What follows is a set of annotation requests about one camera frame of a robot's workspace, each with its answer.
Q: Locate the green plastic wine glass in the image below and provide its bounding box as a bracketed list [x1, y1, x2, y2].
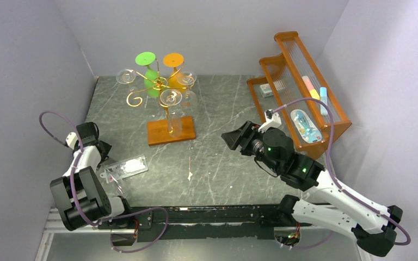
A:
[135, 52, 160, 98]

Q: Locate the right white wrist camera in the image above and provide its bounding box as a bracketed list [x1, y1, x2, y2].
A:
[257, 109, 282, 133]

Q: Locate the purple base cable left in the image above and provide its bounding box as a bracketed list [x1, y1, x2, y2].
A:
[101, 207, 170, 254]

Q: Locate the small white box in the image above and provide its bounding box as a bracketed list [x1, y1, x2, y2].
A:
[259, 83, 273, 98]

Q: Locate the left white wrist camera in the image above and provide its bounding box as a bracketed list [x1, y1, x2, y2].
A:
[65, 132, 78, 150]

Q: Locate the light blue highlighter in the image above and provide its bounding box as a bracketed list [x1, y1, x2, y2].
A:
[319, 86, 329, 116]

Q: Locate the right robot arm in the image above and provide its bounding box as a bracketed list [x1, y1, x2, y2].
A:
[221, 121, 403, 257]

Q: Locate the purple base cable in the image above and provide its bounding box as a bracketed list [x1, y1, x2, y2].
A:
[101, 207, 170, 254]
[279, 230, 334, 251]

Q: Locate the orange plastic wine glass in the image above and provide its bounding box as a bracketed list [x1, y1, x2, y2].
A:
[163, 53, 186, 92]

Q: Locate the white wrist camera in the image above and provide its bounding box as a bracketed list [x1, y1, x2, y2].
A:
[65, 132, 78, 150]
[257, 109, 282, 133]

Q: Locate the orange wooden shelf rack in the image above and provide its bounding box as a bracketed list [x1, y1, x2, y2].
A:
[247, 31, 352, 159]

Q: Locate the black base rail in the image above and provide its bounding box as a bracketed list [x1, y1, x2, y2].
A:
[126, 204, 296, 243]

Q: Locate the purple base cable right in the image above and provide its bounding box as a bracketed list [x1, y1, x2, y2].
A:
[279, 230, 334, 251]

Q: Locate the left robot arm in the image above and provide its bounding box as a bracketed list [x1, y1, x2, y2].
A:
[50, 122, 134, 231]

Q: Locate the flat blister pack on table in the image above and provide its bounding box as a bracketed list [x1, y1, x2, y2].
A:
[100, 154, 149, 183]

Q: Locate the gold wire glass rack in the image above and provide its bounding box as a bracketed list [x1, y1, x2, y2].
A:
[116, 52, 197, 146]

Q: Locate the pink yellow highlighter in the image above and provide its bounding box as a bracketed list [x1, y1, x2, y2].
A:
[302, 76, 320, 100]

